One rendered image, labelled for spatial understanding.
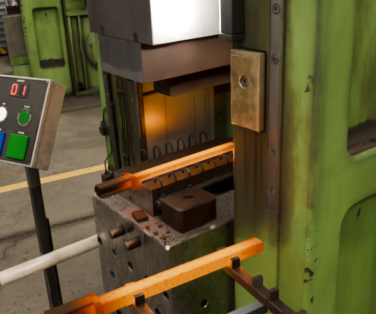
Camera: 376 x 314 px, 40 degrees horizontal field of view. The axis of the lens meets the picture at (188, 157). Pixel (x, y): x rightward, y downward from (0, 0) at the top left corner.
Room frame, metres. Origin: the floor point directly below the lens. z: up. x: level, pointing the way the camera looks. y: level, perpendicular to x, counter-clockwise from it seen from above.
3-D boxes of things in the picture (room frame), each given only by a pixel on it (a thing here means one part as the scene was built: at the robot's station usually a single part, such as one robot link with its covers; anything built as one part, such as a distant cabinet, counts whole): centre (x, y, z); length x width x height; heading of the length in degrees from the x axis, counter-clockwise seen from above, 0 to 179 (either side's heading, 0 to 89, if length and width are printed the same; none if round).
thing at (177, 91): (1.41, -0.06, 1.24); 0.30 x 0.07 x 0.06; 126
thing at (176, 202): (1.17, 0.00, 0.95); 0.12 x 0.08 x 0.06; 126
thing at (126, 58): (1.40, -0.01, 1.32); 0.42 x 0.20 x 0.10; 126
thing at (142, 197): (1.40, -0.01, 0.96); 0.42 x 0.20 x 0.09; 126
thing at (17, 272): (1.50, 0.43, 0.62); 0.44 x 0.05 x 0.05; 126
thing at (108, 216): (1.36, -0.05, 0.69); 0.56 x 0.38 x 0.45; 126
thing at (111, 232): (1.20, 0.20, 0.87); 0.04 x 0.03 x 0.03; 126
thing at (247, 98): (1.10, -0.14, 1.27); 0.09 x 0.02 x 0.17; 36
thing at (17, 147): (1.52, 0.53, 1.01); 0.07 x 0.05 x 0.07; 61
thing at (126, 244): (1.14, 0.15, 0.87); 0.04 x 0.03 x 0.03; 126
